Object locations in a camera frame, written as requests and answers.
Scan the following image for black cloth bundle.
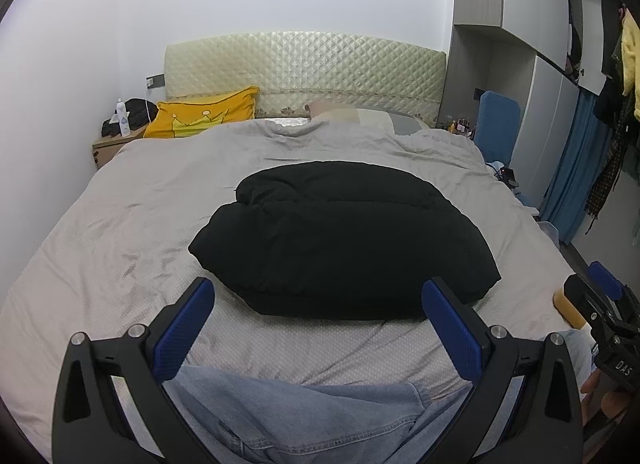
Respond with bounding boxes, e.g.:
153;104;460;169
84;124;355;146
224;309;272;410
101;98;160;138

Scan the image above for black puffer jacket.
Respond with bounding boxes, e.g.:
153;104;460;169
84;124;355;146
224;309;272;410
188;160;502;321

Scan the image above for yellow crown print pillow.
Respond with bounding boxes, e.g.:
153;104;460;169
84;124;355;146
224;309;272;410
144;86;261;141

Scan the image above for white plastic bottle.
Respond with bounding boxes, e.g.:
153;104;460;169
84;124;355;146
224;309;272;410
115;99;132;139

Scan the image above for plaid hanging scarf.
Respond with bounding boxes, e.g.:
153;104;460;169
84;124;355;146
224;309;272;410
584;106;632;236

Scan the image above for yellow hanging garment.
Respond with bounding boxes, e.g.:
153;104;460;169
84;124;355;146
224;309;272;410
619;8;640;121

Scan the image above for grey bed blanket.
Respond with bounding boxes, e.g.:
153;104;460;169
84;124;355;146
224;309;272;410
0;116;597;464

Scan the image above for black electronic device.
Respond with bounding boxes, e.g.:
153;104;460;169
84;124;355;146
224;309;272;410
497;166;522;191

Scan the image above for row of small bottles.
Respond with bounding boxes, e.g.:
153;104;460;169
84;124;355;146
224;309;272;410
446;116;476;138

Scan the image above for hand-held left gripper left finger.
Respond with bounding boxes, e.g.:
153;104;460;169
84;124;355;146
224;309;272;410
50;277;216;464

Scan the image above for cream quilted headboard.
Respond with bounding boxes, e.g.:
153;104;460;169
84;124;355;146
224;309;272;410
164;31;447;131

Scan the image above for person's right hand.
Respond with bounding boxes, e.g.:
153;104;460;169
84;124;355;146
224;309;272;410
580;373;629;418

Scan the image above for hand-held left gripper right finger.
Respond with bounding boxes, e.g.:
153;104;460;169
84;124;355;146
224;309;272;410
421;276;585;464

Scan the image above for blue chair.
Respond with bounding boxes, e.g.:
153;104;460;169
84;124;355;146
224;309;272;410
475;90;521;166

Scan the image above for black hanging garment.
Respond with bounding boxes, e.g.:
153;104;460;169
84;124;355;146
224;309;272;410
594;0;629;129

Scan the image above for patchwork pillow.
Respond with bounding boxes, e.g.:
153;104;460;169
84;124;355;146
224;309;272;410
305;99;431;136

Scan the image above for tan wooden bedpost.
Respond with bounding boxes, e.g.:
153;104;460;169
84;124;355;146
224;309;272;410
552;291;597;331

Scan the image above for wooden nightstand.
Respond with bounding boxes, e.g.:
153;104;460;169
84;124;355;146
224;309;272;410
91;135;137;171

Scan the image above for blue denim jeans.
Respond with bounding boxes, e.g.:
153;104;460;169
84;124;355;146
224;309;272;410
164;331;595;464

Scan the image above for blue curtain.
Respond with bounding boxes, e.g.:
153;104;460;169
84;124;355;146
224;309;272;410
540;89;622;246

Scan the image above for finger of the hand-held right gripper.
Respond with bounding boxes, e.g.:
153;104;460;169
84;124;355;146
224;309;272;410
587;261;640;306
563;273;617;341

